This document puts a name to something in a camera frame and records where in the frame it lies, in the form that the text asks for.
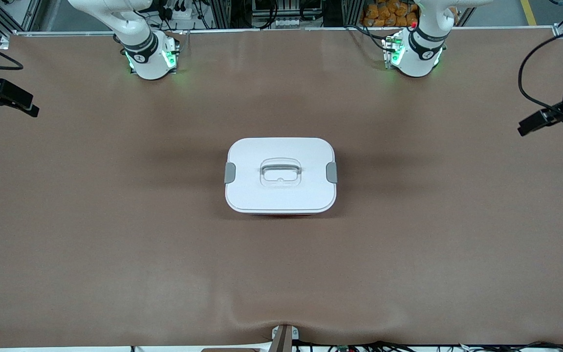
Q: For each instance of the brown table mat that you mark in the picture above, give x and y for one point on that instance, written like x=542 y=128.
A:
x=115 y=269

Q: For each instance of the white power strip with plugs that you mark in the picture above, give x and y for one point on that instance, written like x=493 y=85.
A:
x=179 y=12

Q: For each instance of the white multi-socket strip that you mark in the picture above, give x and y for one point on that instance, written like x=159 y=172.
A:
x=286 y=22

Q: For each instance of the pink plastic storage box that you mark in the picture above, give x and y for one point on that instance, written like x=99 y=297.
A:
x=284 y=213

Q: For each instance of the grey lid latch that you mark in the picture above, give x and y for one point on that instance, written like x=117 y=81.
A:
x=230 y=172
x=331 y=173

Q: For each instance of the orange packaged goods pile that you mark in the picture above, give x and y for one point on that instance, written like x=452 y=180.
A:
x=389 y=14

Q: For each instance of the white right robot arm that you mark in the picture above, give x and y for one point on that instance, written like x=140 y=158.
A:
x=144 y=54

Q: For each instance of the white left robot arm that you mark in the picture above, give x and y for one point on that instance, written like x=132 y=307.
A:
x=418 y=54

